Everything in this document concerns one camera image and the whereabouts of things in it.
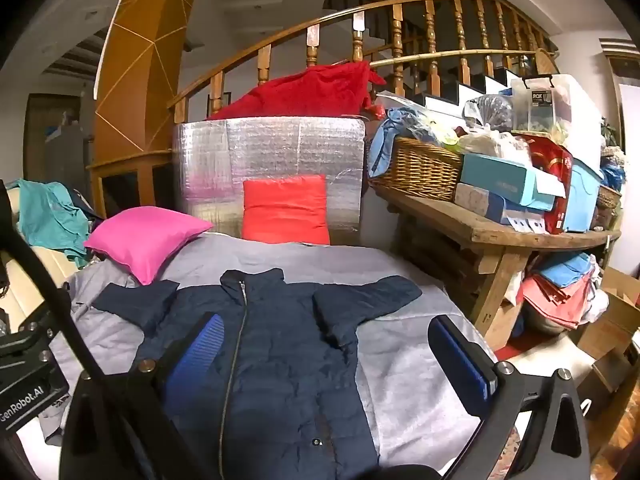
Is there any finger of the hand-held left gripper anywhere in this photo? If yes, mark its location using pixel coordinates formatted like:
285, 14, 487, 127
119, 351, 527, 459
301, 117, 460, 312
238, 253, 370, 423
0, 307, 58, 361

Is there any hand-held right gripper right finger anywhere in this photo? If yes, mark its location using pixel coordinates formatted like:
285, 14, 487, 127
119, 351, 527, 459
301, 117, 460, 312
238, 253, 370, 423
429, 315, 591, 480

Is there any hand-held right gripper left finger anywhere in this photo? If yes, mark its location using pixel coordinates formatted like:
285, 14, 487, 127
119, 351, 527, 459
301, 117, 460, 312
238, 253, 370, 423
59, 312, 226, 480

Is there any navy blue padded jacket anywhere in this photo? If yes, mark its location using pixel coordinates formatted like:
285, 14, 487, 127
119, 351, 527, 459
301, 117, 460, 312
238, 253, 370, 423
92, 267, 423, 480

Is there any cream sofa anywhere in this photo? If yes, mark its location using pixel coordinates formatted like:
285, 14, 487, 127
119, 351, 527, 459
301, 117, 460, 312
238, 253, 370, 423
0, 180, 88, 333

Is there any grey blanket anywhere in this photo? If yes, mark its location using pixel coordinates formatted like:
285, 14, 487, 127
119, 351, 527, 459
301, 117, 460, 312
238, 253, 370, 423
37, 232, 501, 480

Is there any grey collared shirt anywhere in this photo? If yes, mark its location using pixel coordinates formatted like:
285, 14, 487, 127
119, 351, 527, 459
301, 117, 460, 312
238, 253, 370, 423
39, 260, 173, 443

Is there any coral cloth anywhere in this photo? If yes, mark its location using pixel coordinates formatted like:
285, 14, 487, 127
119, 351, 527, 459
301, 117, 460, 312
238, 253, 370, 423
520, 272, 596, 331

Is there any pink pillow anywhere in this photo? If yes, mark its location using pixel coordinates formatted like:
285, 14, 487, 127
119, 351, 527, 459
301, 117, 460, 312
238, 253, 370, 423
83, 206, 214, 286

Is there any teal garment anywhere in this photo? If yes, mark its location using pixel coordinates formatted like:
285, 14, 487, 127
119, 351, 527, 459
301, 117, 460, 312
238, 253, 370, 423
20, 180, 93, 268

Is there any wooden bench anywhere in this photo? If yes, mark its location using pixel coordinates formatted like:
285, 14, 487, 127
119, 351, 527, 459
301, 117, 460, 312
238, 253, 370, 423
370, 182, 622, 351

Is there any blue folded cloth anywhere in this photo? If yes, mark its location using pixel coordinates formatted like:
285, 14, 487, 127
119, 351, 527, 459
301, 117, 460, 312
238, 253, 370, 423
535, 252, 596, 288

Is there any brown cardboard box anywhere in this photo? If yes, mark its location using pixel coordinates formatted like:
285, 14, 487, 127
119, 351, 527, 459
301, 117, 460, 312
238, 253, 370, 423
575, 265, 640, 421

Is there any white and blue box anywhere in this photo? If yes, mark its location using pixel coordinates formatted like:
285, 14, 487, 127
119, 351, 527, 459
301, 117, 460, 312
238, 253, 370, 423
454, 182, 548, 233

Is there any red-orange pillow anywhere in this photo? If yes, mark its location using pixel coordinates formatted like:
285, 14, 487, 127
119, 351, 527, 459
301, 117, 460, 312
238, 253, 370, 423
241, 175, 332, 246

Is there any teal cardboard box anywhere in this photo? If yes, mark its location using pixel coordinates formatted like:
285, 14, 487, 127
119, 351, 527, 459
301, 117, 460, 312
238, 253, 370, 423
459, 152, 566, 211

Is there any red bag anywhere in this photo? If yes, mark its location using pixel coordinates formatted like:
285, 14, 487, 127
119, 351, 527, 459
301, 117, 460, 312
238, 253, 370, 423
520, 132, 573, 235

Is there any blue plastic bin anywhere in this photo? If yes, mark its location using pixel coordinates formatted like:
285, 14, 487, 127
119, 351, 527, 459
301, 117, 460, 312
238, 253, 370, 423
562, 157, 606, 233

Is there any wooden door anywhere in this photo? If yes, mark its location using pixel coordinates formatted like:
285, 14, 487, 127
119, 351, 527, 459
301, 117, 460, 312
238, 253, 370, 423
22, 92, 83, 181

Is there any white plastic bag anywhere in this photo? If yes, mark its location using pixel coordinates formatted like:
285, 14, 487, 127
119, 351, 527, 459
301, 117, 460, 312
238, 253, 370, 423
457, 127, 533, 166

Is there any silver foil insulation panel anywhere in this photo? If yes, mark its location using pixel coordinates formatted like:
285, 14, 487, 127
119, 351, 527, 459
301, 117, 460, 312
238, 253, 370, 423
171, 116, 367, 246

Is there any small wicker basket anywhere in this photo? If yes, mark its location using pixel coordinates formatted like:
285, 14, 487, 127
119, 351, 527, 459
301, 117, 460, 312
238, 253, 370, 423
597, 185, 623, 211

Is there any light blue cloth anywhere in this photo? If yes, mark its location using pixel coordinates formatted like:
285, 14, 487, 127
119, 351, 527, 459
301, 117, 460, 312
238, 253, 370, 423
367, 105, 441, 178

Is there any grey plastic bag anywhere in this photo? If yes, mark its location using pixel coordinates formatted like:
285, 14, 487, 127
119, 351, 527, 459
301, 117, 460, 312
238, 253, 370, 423
462, 94, 516, 133

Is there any clear plastic storage box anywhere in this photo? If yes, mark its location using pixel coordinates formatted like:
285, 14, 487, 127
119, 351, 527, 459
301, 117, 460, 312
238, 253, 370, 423
510, 74, 603, 171

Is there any red cloth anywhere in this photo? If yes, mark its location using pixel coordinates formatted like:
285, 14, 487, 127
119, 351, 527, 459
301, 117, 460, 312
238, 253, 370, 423
206, 60, 387, 121

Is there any wooden pillar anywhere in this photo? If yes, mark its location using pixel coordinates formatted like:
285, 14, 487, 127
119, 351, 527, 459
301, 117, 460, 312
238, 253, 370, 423
85, 0, 206, 221

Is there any wooden stair railing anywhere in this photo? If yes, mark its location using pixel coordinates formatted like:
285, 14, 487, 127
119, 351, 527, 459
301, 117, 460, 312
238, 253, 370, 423
167, 0, 561, 123

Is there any black cable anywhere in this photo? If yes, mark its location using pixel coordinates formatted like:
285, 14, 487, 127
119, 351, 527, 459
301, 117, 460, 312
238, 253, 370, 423
0, 180, 166, 480

